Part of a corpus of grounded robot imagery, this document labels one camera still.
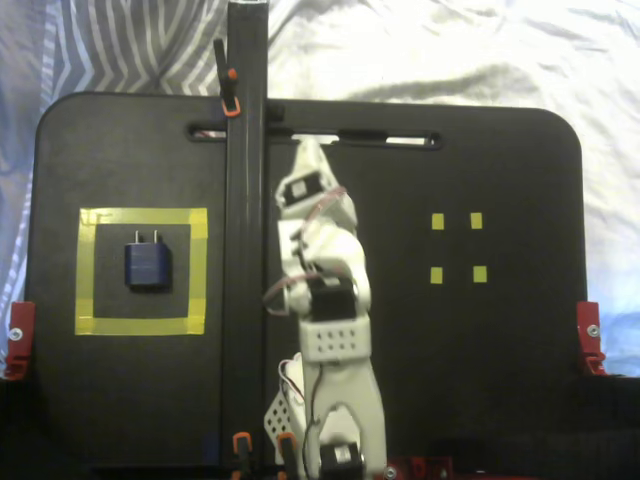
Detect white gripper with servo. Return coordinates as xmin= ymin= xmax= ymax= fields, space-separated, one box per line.
xmin=273 ymin=140 xmax=357 ymax=226

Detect blue white USB charger block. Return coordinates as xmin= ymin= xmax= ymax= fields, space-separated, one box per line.
xmin=123 ymin=228 xmax=172 ymax=294

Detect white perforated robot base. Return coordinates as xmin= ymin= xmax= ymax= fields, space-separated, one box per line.
xmin=263 ymin=392 xmax=301 ymax=464

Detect long black metal bar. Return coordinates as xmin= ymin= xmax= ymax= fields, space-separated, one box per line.
xmin=224 ymin=0 xmax=271 ymax=474

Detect white bed sheet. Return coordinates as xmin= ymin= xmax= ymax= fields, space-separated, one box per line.
xmin=267 ymin=0 xmax=640 ymax=379

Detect grey striped blanket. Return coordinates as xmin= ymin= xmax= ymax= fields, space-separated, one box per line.
xmin=0 ymin=0 xmax=232 ymax=306

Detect yellow tape square outline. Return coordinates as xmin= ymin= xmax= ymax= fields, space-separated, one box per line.
xmin=74 ymin=207 xmax=210 ymax=337

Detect small orange black clamp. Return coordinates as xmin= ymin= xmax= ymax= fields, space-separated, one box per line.
xmin=232 ymin=432 xmax=253 ymax=476
xmin=276 ymin=432 xmax=296 ymax=474

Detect black curved backdrop board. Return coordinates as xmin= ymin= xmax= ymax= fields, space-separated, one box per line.
xmin=0 ymin=372 xmax=640 ymax=480

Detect red white gripper servo cable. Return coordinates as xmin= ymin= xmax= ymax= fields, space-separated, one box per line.
xmin=303 ymin=185 xmax=350 ymax=224

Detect long-handled orange black clamp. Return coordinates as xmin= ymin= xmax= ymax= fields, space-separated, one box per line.
xmin=213 ymin=38 xmax=245 ymax=120

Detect red backdrop corner bracket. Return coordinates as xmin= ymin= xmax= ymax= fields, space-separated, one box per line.
xmin=7 ymin=301 xmax=37 ymax=382
xmin=576 ymin=301 xmax=609 ymax=376

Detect red pole base bracket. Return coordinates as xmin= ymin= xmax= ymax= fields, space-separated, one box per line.
xmin=387 ymin=457 xmax=454 ymax=480

